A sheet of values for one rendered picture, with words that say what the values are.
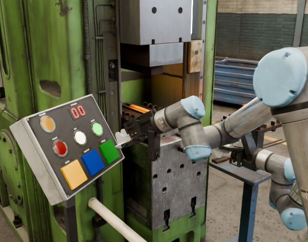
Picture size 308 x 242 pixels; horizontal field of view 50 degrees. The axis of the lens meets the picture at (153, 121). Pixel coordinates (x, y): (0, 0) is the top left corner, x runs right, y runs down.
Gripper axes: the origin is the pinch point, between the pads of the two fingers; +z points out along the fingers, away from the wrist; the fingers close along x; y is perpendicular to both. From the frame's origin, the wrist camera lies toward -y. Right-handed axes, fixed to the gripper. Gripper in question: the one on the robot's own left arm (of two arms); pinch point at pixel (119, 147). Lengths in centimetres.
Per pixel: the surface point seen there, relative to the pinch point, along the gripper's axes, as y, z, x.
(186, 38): 28, -21, -55
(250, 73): -22, 47, -420
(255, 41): 26, 107, -888
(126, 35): 40, -4, -35
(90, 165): -0.5, 4.5, 12.5
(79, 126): 13.2, 5.2, 7.6
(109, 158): -2.2, 4.5, 2.2
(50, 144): 11.9, 5.2, 22.9
